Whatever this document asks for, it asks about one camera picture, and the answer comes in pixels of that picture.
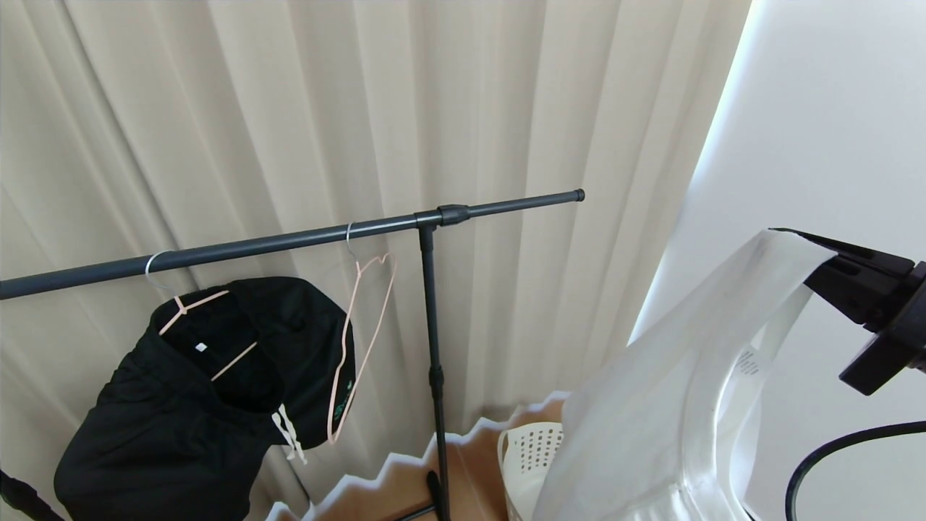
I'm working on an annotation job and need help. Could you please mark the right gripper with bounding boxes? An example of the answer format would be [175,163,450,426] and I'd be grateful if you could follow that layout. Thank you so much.
[770,229,926,396]

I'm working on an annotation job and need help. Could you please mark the white printed T-shirt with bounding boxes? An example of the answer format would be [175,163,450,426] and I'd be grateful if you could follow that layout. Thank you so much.
[532,229,840,521]

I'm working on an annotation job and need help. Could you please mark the pink clothes hanger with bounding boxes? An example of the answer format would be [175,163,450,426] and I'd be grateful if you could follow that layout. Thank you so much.
[327,222,399,444]
[145,250,259,382]

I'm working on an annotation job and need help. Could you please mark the black shorts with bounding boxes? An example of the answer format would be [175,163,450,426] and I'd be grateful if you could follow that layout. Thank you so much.
[54,276,357,521]

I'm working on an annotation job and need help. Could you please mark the white laundry basket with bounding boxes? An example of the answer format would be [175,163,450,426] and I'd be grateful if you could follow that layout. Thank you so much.
[498,422,565,521]

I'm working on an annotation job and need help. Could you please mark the black clothes rack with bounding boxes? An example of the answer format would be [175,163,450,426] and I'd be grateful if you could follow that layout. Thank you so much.
[0,190,585,521]

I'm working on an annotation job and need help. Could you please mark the black cable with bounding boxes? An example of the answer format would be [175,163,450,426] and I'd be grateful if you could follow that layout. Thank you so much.
[785,421,926,521]

